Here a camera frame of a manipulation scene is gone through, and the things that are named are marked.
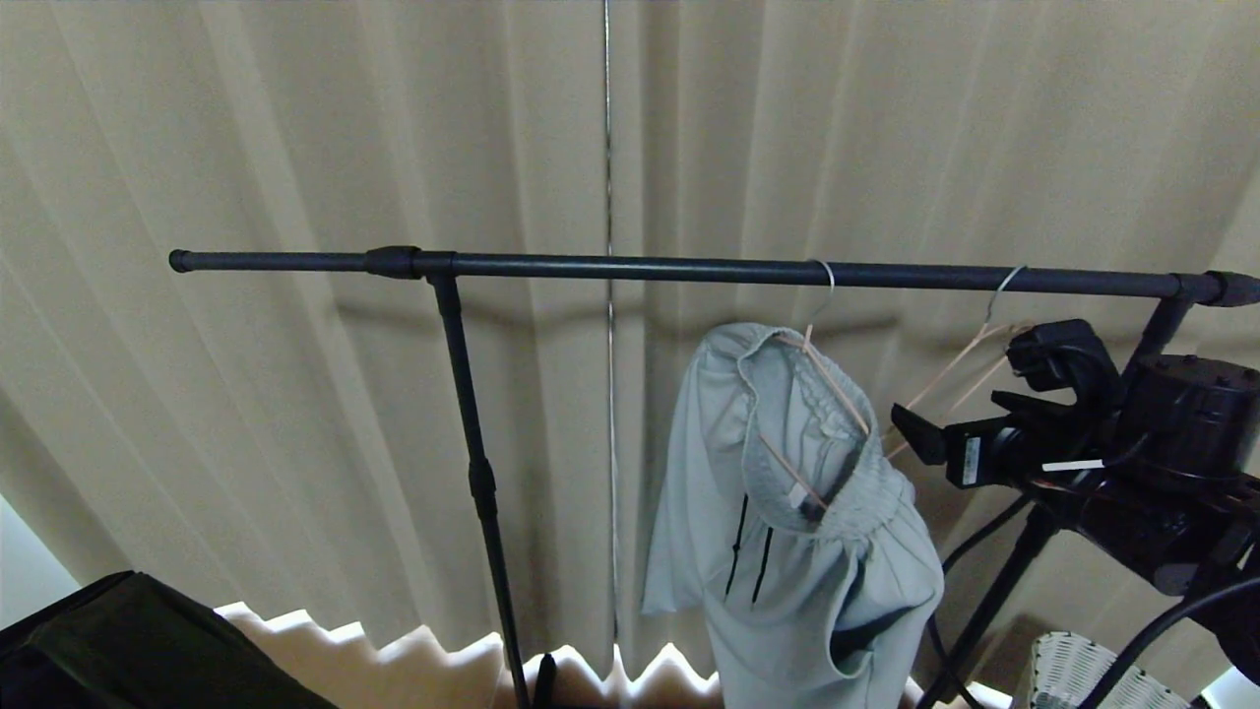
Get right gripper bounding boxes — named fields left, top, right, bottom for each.
left=890, top=401, right=1050, bottom=489

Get pink clothes hanger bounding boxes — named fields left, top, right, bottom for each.
left=884, top=263, right=1037, bottom=461
left=756, top=260, right=874, bottom=514

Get pale grey shorts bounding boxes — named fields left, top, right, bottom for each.
left=641, top=322, right=947, bottom=709

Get green printed shirt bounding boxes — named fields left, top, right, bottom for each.
left=0, top=570, right=342, bottom=709

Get white laundry basket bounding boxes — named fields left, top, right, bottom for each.
left=1012, top=630, right=1194, bottom=709

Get black clothes rack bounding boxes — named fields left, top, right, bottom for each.
left=166, top=245, right=1260, bottom=709

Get beige curtain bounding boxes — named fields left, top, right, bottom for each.
left=0, top=0, right=1260, bottom=700

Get black cable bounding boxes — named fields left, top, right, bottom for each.
left=924, top=491, right=1031, bottom=709
left=1077, top=575, right=1260, bottom=709

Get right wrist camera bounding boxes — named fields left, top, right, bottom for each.
left=988, top=317, right=1124, bottom=426

